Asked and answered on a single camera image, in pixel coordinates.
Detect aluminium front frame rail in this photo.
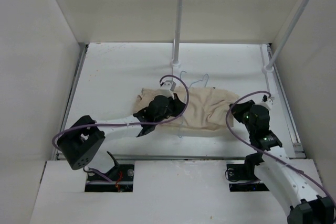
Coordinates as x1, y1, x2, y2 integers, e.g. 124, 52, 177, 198
56, 152, 250, 161

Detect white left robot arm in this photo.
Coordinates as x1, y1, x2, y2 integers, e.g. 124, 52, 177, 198
56, 93, 187, 170

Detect white centre rack pole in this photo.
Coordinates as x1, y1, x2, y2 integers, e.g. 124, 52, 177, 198
171, 0, 183, 76

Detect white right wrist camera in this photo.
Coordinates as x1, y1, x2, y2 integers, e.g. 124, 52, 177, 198
260, 95, 274, 111

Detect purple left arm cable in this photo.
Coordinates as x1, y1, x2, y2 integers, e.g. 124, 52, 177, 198
52, 74, 190, 183

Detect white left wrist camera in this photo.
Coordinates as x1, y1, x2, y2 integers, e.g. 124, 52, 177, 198
159, 80, 176, 98

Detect beige trousers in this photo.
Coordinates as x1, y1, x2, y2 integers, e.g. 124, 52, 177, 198
132, 86, 241, 132

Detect white rack pole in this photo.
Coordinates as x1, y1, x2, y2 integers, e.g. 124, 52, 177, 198
260, 0, 310, 97
171, 0, 183, 76

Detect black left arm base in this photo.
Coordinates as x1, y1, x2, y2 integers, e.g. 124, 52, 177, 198
83, 151, 135, 193

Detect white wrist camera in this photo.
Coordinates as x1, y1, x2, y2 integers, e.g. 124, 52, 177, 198
159, 80, 176, 98
260, 95, 274, 111

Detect white right rack pole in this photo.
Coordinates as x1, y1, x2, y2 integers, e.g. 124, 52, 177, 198
260, 0, 310, 97

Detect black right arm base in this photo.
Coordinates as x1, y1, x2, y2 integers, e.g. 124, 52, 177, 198
225, 153, 269, 193

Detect aluminium right frame rail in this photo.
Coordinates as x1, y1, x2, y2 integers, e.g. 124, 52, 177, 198
266, 42, 307, 154

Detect aluminium frame rail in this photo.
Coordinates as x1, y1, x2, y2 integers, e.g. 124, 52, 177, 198
266, 42, 307, 154
51, 42, 89, 159
56, 152, 250, 161

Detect aluminium left frame rail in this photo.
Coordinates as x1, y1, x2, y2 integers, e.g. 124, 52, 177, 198
51, 42, 89, 159

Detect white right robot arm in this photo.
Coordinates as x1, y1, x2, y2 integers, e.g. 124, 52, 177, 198
229, 98, 335, 223

